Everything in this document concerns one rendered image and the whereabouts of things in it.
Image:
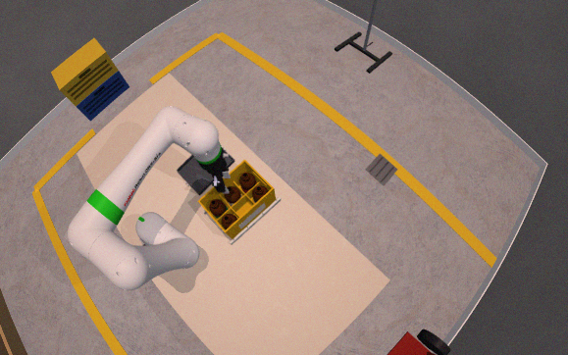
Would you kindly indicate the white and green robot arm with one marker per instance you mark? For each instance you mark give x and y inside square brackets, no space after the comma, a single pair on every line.
[91,232]

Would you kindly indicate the yellow divided crate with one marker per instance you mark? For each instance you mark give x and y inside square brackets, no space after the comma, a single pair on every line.
[242,209]

